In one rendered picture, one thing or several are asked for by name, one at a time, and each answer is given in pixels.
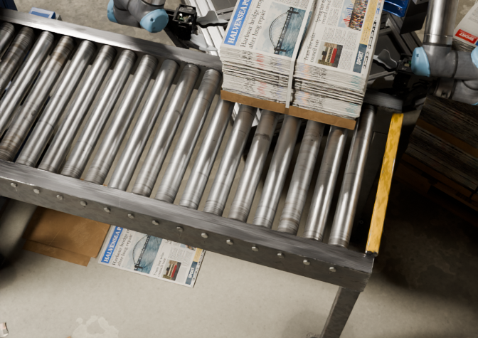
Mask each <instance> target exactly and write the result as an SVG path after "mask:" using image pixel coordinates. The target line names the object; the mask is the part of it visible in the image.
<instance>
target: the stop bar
mask: <svg viewBox="0 0 478 338"><path fill-rule="evenodd" d="M403 116H404V114H403V113H400V112H393V114H392V118H391V124H390V128H389V133H388V139H387V143H386V150H385V154H384V158H383V164H382V169H381V175H380V179H379V183H378V190H377V194H376V200H375V204H374V209H373V215H372V219H371V226H370V230H369V234H368V240H367V245H366V252H365V254H366V255H371V256H374V257H376V256H378V251H379V247H380V243H381V236H382V233H383V224H384V220H385V216H386V209H387V204H388V197H389V193H390V189H391V182H392V177H393V170H394V166H395V158H396V154H397V150H398V143H399V139H400V136H401V132H400V131H401V127H402V123H403Z"/></svg>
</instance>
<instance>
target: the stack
mask: <svg viewBox="0 0 478 338"><path fill-rule="evenodd" d="M477 46H478V2H477V0H476V2H475V4H474V6H473V7H472V8H471V9H470V10H469V11H468V13H467V14H466V15H465V17H464V18H463V19H462V20H461V21H460V23H459V24H458V26H457V27H456V28H455V30H454V33H453V38H452V46H451V51H466V52H472V51H473V50H474V49H475V48H476V47H477ZM419 118H420V119H422V120H424V121H426V122H427V123H429V124H431V125H433V126H435V127H437V128H439V129H441V130H443V131H445V132H446V133H448V134H450V135H452V136H454V137H456V138H458V139H460V140H462V141H463V142H466V143H467V144H470V145H472V146H473V147H475V148H477V149H478V107H477V106H476V105H471V104H467V103H464V102H458V101H455V100H449V99H446V98H443V97H437V96H434V93H433V95H430V94H427V96H426V99H425V101H424V104H423V106H422V109H421V112H420V115H419ZM405 154H407V155H409V156H410V157H412V158H414V159H416V160H418V161H419V162H421V163H423V164H425V165H426V166H428V167H430V168H431V169H434V170H435V171H437V172H439V173H440V174H442V175H443V176H446V177H447V178H448V179H451V180H452V181H454V182H455V183H457V184H459V185H460V186H462V187H464V188H466V189H467V190H469V191H471V192H474V194H476V195H478V158H477V157H475V156H473V155H472V154H470V153H468V152H466V151H464V150H462V149H460V148H459V147H456V146H455V145H453V144H451V143H449V142H447V141H445V140H443V139H442V138H440V137H438V136H436V135H434V134H433V133H431V132H428V131H427V130H424V129H423V128H422V127H419V126H417V125H416V126H415V128H414V130H413V131H412V133H411V134H410V138H409V143H408V148H407V149H406V151H405ZM393 178H394V179H395V180H397V181H399V182H400V183H402V184H404V185H406V186H407V187H409V188H411V189H412V190H414V191H416V192H418V193H419V194H421V195H423V196H424V197H426V198H428V199H429V200H431V201H433V202H435V203H436V204H438V205H440V206H441V207H443V208H445V209H447V210H448V211H450V212H452V213H453V214H455V215H457V216H459V217H460V218H462V219H464V220H465V221H467V222H469V223H471V224H472V225H474V226H476V227H477V228H478V218H477V217H476V216H474V215H473V214H471V213H469V212H468V211H465V210H464V209H463V208H460V207H459V206H457V205H455V204H454V203H452V202H451V201H448V200H447V199H445V198H443V197H442V196H440V195H438V194H436V193H435V192H433V191H431V190H430V187H431V186H432V185H433V186H434V187H436V188H437V189H439V190H441V191H443V192H445V193H446V194H448V195H450V196H451V197H453V198H455V199H457V200H458V201H460V202H462V203H464V204H465V205H467V206H468V207H470V208H473V209H474V210H475V211H478V203H477V202H476V201H473V200H471V197H467V196H465V195H464V194H461V193H460V192H458V191H457V190H455V189H453V188H452V187H450V186H448V185H446V184H444V183H443V182H441V181H439V180H438V179H436V178H435V177H433V176H430V175H429V174H427V173H426V172H424V171H422V170H421V169H419V168H417V167H415V166H413V165H412V164H410V163H408V162H407V161H405V160H403V159H400V162H399V164H398V167H397V169H396V171H395V174H394V176H393Z"/></svg>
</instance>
